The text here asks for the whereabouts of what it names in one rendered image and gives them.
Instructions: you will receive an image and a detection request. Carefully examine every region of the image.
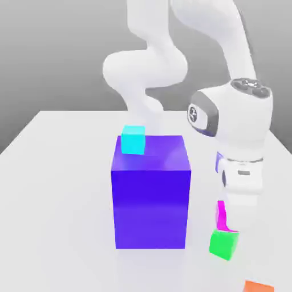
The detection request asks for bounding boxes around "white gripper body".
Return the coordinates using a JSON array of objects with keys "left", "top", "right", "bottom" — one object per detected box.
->
[{"left": 221, "top": 159, "right": 263, "bottom": 200}]

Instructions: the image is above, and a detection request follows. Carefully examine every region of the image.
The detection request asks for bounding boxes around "small magenta cube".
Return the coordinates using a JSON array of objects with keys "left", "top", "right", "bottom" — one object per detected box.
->
[{"left": 216, "top": 200, "right": 240, "bottom": 233}]

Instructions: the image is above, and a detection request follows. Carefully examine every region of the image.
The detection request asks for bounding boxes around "small green cube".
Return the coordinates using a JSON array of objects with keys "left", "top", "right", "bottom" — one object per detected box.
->
[{"left": 208, "top": 229, "right": 240, "bottom": 262}]

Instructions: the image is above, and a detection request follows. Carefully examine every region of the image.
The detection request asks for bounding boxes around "small orange cube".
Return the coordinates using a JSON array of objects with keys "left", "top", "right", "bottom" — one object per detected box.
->
[{"left": 242, "top": 279, "right": 275, "bottom": 292}]

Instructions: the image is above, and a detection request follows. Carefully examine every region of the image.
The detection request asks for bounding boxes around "small cyan cube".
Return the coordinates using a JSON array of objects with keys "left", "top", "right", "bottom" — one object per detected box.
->
[{"left": 120, "top": 124, "right": 147, "bottom": 156}]

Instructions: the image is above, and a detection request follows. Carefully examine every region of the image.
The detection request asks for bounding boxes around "large blue box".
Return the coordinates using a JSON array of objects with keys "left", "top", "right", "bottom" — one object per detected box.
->
[{"left": 111, "top": 135, "right": 192, "bottom": 250}]

